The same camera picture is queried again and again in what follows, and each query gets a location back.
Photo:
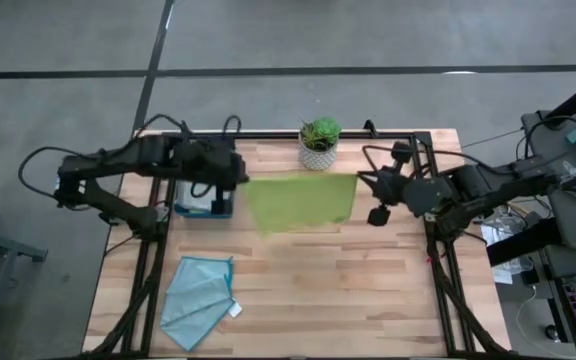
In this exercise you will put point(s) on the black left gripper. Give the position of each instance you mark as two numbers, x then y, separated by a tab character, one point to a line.
213	162

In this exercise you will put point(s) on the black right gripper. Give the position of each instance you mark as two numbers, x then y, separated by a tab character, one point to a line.
390	187

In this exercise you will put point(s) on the grey waffle-weave towel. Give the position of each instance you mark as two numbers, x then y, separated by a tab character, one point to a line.
193	200

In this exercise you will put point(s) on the lime green microfiber towel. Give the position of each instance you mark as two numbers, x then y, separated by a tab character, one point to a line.
298	202

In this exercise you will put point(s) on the light blue teal-edged towel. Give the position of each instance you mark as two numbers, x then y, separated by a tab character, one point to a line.
198	300

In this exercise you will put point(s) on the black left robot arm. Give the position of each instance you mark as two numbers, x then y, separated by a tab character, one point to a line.
118	160

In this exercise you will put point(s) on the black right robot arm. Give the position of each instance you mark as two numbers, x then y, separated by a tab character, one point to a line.
493	187

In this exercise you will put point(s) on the teal plastic bin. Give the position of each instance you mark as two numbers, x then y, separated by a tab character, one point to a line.
203	214

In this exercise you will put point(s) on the succulent in patterned pot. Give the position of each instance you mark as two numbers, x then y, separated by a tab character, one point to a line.
319	145

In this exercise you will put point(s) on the black desk support beam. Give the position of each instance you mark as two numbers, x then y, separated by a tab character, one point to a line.
518	245

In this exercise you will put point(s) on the white papers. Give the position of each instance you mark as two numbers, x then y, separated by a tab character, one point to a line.
503	275

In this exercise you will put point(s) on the grey side desk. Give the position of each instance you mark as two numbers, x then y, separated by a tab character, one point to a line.
548	150

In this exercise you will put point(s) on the black slanted pole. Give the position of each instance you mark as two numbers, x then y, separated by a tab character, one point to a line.
575	102

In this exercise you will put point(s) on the black aluminium table frame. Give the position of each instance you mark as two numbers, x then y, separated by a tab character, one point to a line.
293	135

